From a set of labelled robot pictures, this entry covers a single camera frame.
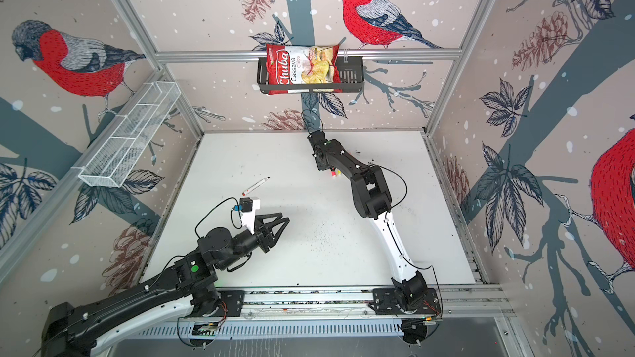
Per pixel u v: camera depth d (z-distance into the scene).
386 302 0.73
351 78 0.95
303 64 0.88
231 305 0.73
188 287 0.54
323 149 0.80
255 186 1.01
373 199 0.65
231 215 0.63
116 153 0.74
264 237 0.61
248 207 0.62
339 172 0.76
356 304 0.74
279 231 0.67
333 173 1.04
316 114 1.19
